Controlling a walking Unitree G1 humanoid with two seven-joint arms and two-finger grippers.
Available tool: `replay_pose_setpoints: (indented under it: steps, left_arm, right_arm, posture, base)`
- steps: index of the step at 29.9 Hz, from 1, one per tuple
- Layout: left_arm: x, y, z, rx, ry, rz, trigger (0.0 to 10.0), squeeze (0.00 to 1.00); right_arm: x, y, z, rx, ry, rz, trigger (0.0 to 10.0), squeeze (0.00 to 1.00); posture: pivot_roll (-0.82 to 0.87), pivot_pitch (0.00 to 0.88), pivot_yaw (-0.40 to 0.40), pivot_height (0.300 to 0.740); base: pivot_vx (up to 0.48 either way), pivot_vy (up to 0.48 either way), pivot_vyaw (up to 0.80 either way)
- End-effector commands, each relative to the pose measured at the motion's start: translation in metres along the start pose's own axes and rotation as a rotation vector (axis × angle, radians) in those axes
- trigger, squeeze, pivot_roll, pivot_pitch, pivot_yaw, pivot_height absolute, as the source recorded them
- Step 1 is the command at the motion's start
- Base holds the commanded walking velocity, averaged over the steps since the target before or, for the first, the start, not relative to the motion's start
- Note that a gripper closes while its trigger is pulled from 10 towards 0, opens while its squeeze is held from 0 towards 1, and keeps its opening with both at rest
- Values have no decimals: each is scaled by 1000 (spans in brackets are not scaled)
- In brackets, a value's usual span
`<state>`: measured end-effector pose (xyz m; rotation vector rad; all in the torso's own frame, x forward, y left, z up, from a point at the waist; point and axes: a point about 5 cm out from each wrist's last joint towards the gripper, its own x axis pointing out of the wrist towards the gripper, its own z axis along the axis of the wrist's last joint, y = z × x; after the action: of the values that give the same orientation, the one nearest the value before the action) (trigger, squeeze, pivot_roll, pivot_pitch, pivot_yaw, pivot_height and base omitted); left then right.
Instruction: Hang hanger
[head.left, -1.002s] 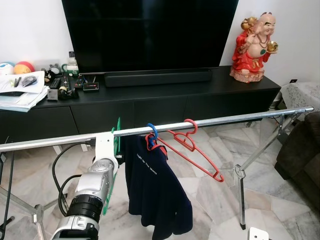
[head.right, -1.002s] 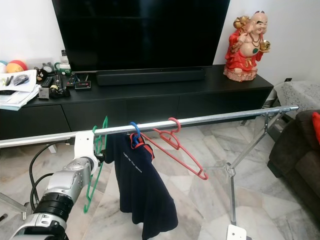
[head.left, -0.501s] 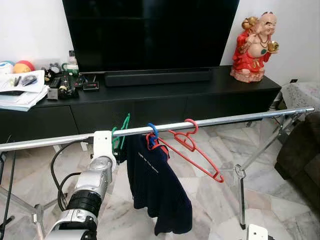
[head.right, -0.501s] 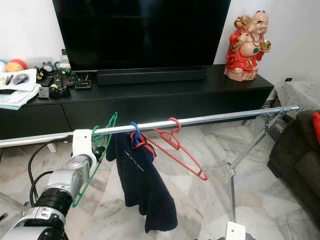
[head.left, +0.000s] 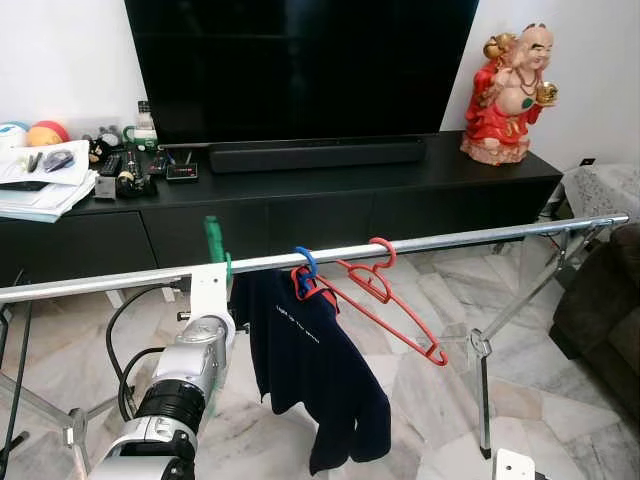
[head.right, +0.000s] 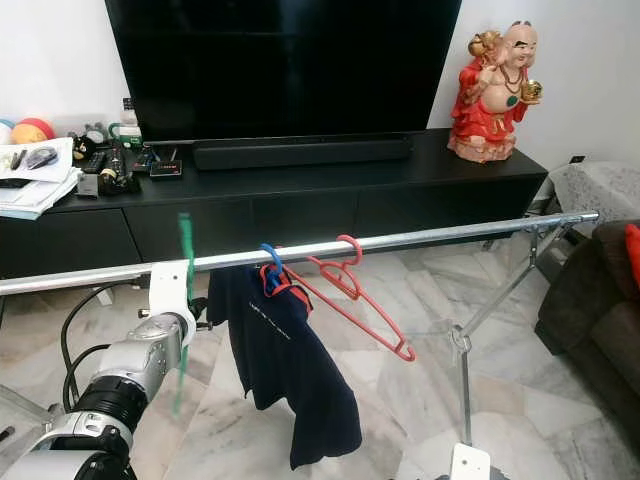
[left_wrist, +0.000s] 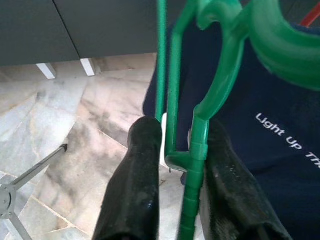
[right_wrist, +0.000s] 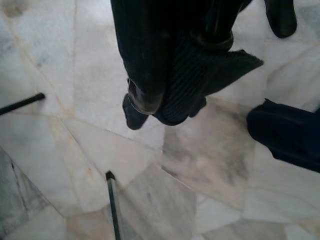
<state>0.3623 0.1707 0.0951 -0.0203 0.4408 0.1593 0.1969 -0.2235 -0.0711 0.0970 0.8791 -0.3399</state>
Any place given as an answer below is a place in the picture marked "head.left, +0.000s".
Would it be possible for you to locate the green plastic hanger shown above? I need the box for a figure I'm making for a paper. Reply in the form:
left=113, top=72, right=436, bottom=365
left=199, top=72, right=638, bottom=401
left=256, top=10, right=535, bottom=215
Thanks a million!
left=203, top=215, right=236, bottom=416

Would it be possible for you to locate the small black box red display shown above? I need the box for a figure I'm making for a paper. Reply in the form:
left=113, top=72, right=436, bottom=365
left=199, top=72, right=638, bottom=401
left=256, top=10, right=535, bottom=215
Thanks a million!
left=165, top=160, right=199, bottom=182

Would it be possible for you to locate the red plastic hanger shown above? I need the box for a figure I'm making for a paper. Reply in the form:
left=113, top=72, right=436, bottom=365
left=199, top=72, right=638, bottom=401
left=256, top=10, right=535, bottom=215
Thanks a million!
left=335, top=237, right=449, bottom=367

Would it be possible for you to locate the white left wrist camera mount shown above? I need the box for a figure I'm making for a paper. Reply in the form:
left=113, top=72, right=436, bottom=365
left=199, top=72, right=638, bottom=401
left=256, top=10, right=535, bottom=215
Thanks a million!
left=187, top=262, right=236, bottom=321

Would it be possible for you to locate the red laughing Buddha statue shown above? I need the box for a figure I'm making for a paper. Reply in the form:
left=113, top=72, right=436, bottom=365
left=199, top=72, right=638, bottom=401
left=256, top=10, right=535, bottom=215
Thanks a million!
left=460, top=22, right=561, bottom=166

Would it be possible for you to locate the black soundbar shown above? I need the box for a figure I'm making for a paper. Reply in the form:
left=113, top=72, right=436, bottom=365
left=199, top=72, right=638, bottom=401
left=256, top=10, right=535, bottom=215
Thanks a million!
left=208, top=137, right=428, bottom=174

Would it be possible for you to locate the blue plastic hanger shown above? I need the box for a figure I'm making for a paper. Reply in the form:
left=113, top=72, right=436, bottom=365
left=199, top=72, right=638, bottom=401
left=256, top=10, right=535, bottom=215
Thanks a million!
left=293, top=245, right=321, bottom=301

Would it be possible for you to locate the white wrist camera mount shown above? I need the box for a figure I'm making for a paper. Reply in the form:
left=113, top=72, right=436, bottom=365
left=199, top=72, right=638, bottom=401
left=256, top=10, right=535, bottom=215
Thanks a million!
left=187, top=262, right=236, bottom=321
left=493, top=448, right=536, bottom=480

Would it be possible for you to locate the black television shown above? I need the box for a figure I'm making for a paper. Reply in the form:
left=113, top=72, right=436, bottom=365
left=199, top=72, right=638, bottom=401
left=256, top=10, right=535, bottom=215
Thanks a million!
left=123, top=0, right=481, bottom=146

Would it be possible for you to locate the black tape dispenser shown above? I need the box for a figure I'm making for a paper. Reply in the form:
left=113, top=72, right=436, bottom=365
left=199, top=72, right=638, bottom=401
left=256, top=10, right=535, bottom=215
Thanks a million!
left=115, top=165, right=146, bottom=199

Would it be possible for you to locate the side table with lace cloth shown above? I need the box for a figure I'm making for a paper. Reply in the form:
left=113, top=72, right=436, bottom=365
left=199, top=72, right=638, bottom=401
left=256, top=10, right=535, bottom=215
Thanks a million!
left=560, top=163, right=640, bottom=221

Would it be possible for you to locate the clear bottle with black cap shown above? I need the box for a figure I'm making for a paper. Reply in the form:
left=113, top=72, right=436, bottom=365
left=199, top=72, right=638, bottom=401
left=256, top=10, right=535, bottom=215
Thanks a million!
left=135, top=100, right=159, bottom=141

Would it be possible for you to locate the black TV console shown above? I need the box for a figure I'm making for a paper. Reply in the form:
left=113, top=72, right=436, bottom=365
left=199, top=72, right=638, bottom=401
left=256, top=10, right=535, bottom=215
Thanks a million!
left=0, top=130, right=563, bottom=286

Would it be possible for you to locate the black computer mouse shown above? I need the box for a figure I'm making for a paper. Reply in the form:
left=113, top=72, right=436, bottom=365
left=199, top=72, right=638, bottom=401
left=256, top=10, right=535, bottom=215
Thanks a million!
left=42, top=150, right=76, bottom=173

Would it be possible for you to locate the orange round plush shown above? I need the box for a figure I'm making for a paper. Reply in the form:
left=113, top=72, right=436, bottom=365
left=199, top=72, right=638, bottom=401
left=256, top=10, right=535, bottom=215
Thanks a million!
left=27, top=120, right=71, bottom=148

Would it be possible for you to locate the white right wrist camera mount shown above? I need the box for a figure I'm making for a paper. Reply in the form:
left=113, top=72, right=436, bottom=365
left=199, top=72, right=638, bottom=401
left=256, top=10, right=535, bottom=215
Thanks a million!
left=493, top=448, right=536, bottom=480

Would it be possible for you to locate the dark brown fabric sofa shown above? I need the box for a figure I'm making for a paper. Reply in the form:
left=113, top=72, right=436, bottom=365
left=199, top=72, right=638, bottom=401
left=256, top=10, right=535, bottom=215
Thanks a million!
left=550, top=222, right=640, bottom=421

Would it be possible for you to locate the white and blue round plush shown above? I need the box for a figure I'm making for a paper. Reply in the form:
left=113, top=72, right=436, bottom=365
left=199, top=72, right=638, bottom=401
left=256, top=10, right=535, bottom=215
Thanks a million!
left=0, top=122, right=31, bottom=149

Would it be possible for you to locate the stack of white papers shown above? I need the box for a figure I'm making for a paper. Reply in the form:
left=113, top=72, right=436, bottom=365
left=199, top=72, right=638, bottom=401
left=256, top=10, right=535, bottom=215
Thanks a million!
left=0, top=140, right=96, bottom=223

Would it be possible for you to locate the silver metal clothes rack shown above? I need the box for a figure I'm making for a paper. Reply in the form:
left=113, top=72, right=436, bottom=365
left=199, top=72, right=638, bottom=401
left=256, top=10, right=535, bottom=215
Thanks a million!
left=0, top=212, right=631, bottom=480

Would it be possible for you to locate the navy polo shirt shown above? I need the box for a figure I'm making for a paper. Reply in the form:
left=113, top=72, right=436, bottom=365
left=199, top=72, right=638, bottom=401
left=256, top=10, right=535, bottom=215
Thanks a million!
left=230, top=268, right=393, bottom=476

